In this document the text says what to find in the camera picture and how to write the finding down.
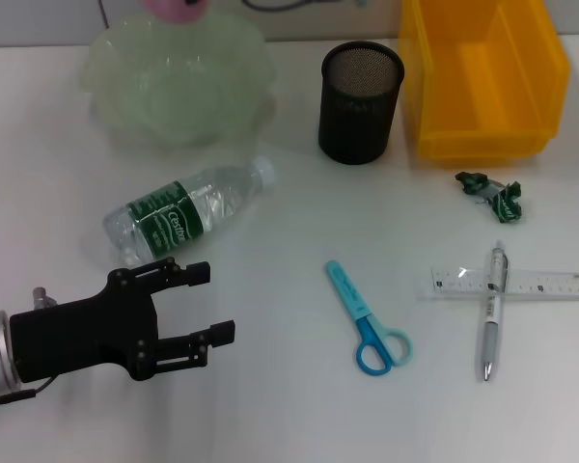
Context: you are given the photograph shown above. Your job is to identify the clear green-label water bottle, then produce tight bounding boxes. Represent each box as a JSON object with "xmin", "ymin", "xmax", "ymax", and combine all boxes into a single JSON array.
[{"xmin": 100, "ymin": 154, "xmax": 276, "ymax": 269}]

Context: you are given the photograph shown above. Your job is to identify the clear plastic ruler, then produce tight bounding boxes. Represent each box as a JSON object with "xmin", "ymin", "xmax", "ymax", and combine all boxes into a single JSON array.
[{"xmin": 417, "ymin": 266, "xmax": 579, "ymax": 303}]

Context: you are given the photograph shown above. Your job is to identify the black mesh pen holder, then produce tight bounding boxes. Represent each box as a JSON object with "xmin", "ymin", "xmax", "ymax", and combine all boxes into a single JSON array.
[{"xmin": 317, "ymin": 41, "xmax": 405, "ymax": 166}]

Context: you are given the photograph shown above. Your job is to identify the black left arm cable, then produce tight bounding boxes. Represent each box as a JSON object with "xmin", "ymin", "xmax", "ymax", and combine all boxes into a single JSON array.
[{"xmin": 0, "ymin": 373, "xmax": 59, "ymax": 403}]

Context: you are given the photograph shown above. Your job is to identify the grey click pen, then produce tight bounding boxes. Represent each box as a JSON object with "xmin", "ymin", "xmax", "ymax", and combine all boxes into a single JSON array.
[{"xmin": 480, "ymin": 239, "xmax": 510, "ymax": 384}]

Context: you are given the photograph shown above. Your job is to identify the green plastic wrapper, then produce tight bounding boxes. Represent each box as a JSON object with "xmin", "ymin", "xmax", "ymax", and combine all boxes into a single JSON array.
[{"xmin": 453, "ymin": 171, "xmax": 525, "ymax": 227}]

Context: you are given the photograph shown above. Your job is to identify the translucent green fruit plate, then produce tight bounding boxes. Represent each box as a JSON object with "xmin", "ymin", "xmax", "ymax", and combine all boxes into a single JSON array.
[{"xmin": 79, "ymin": 12, "xmax": 279, "ymax": 151}]

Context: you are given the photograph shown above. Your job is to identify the blue capped scissors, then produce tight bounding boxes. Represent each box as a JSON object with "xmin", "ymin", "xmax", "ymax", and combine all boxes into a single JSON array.
[{"xmin": 324, "ymin": 259, "xmax": 413, "ymax": 376}]

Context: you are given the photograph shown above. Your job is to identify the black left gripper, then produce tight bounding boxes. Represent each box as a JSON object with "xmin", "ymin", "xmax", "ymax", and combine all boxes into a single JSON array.
[{"xmin": 9, "ymin": 258, "xmax": 236, "ymax": 382}]

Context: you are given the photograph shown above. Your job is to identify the pink toy peach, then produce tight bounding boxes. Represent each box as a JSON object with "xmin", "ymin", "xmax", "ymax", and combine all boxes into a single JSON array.
[{"xmin": 142, "ymin": 0, "xmax": 208, "ymax": 24}]

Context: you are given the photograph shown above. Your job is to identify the yellow plastic bin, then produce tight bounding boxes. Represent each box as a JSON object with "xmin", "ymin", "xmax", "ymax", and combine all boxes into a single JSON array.
[{"xmin": 398, "ymin": 0, "xmax": 571, "ymax": 168}]

